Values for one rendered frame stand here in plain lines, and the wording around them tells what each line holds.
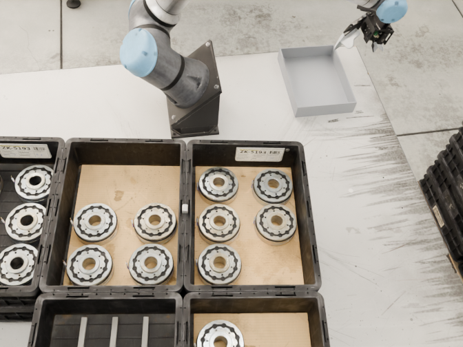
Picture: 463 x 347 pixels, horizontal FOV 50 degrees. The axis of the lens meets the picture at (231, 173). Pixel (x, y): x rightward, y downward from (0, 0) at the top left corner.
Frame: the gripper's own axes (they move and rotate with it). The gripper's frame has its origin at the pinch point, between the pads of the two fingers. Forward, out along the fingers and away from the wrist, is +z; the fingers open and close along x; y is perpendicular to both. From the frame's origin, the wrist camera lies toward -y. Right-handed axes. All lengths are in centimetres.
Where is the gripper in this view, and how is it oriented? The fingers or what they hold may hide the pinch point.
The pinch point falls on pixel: (353, 49)
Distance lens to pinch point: 168.4
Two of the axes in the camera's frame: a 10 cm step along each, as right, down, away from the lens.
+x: 9.2, -0.3, 3.8
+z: -3.0, 5.6, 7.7
